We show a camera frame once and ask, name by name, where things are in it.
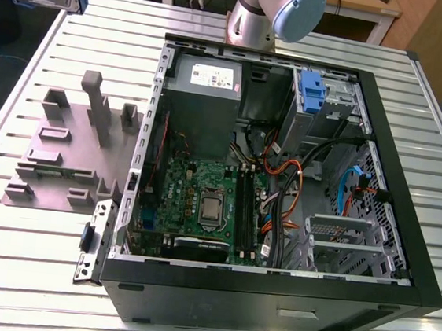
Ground black graphics card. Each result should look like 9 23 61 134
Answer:
159 232 233 265

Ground grey parts rack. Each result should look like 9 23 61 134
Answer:
0 62 151 221

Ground black RAM slot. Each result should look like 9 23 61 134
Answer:
235 164 260 261
230 163 255 260

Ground blue data wire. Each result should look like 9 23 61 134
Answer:
333 164 371 221

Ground yellow black power wires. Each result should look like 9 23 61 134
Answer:
227 141 262 166

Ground green RAM stick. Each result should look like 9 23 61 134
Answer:
31 167 77 181

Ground metal optical drive cage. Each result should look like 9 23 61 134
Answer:
276 65 378 172

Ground CPU socket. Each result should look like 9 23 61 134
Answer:
195 186 230 234

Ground metal slot retainer bracket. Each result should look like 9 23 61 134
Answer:
72 196 120 289

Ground metal disk bay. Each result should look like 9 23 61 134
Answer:
299 211 416 283

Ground black blue port plug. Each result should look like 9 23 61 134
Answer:
79 220 98 252

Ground silver CPU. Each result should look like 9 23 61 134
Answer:
201 197 223 220

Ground green motherboard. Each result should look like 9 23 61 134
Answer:
127 150 276 269

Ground orange power wire bundle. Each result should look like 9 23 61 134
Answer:
254 156 308 244

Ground black open PC case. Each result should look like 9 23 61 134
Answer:
94 27 442 331

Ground black cable bundle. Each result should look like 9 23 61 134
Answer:
263 128 370 276

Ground grey power supply unit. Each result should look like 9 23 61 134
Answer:
155 51 245 164

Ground wooden desk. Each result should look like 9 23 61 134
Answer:
320 0 405 49

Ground disk power wire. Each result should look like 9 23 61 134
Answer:
349 173 393 210

